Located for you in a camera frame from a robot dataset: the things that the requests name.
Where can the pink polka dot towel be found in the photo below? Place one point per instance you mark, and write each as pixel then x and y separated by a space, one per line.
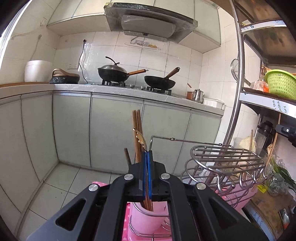
pixel 127 215

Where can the gold flower spoon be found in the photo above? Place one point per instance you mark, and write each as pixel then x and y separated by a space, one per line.
pixel 140 138

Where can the white rice cooker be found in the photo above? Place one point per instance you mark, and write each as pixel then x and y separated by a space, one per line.
pixel 38 71

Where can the green onions in bag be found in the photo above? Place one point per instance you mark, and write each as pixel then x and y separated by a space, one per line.
pixel 279 180

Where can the range hood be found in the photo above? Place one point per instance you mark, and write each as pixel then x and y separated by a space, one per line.
pixel 149 22

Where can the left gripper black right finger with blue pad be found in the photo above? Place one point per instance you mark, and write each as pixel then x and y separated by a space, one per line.
pixel 196 212

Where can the light wooden chopstick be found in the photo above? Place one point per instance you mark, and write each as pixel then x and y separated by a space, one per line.
pixel 138 154

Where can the napa cabbage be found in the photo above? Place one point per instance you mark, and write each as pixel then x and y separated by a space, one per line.
pixel 245 143

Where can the pink left utensil cup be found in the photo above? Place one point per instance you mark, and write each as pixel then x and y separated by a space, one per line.
pixel 147 222

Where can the black gold cooker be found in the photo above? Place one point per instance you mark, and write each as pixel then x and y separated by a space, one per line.
pixel 59 76

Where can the metal strainer ladle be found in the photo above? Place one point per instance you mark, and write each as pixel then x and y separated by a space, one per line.
pixel 234 68

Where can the black wok with lid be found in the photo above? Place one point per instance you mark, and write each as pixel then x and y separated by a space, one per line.
pixel 115 73

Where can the brown wooden chopstick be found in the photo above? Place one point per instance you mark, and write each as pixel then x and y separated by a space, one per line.
pixel 139 126

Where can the pink right utensil cup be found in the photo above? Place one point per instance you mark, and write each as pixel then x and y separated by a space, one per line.
pixel 234 195

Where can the pink drip tray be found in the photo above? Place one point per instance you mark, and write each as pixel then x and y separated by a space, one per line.
pixel 164 233

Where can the metal wire dish rack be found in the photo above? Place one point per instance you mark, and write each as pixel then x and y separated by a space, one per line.
pixel 216 163

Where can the white enamel tray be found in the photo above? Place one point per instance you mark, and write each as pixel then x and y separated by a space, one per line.
pixel 214 103

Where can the black blender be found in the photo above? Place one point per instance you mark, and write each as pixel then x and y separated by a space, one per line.
pixel 264 137

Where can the gas stove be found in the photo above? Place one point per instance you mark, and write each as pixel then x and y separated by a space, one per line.
pixel 132 86

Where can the metal shelf unit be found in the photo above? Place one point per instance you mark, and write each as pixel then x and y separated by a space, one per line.
pixel 251 98

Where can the brown ceramic cup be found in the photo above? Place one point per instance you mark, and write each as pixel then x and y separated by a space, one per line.
pixel 190 92

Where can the green plastic basket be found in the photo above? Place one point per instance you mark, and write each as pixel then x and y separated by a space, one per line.
pixel 281 83

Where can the black frying pan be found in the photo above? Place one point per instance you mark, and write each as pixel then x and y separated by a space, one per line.
pixel 164 83

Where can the steel kettle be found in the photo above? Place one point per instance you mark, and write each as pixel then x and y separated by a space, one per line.
pixel 198 96

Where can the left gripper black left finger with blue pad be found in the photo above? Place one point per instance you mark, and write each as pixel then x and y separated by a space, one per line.
pixel 96 213

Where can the pink utensil cup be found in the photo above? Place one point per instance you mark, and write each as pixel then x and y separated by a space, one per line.
pixel 234 195
pixel 147 222

